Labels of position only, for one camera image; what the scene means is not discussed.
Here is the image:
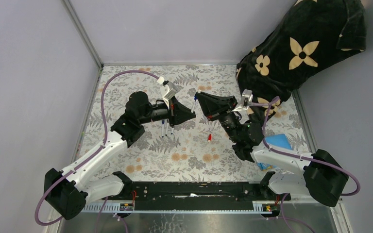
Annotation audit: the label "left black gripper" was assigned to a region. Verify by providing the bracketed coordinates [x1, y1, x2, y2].
[138, 96, 196, 128]

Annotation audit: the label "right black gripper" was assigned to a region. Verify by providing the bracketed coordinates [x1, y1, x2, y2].
[195, 91, 241, 143]

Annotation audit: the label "white pen three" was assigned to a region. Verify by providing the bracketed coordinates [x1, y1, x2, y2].
[165, 119, 170, 136]

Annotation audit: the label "white pen two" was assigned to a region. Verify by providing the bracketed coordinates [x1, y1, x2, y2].
[161, 120, 165, 138]

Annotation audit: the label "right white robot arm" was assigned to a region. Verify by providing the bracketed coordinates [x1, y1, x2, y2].
[195, 90, 351, 207]

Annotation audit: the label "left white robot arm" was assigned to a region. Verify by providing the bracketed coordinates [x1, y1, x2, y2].
[44, 91, 196, 220]

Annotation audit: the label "floral patterned table mat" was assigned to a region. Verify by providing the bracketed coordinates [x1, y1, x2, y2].
[74, 65, 318, 183]

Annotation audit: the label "blue folded cloth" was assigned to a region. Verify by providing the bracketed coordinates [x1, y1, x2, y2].
[257, 134, 292, 171]

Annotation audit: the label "black floral blanket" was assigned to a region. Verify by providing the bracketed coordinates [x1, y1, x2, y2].
[236, 0, 367, 122]

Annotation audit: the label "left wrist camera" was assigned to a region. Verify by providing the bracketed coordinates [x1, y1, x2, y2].
[157, 76, 178, 108]

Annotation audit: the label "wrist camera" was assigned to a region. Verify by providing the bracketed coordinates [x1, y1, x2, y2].
[232, 89, 253, 112]
[157, 76, 178, 108]

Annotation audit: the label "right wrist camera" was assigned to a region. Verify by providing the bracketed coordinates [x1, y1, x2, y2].
[232, 89, 253, 112]

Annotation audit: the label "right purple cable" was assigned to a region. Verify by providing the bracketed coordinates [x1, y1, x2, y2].
[249, 96, 361, 197]

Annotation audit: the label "purple cable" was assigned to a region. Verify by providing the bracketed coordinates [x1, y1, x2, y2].
[34, 70, 161, 226]
[249, 96, 361, 197]

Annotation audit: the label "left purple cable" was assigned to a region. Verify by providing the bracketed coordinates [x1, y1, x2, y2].
[34, 70, 161, 226]

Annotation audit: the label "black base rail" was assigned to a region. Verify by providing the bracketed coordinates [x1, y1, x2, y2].
[122, 182, 290, 211]

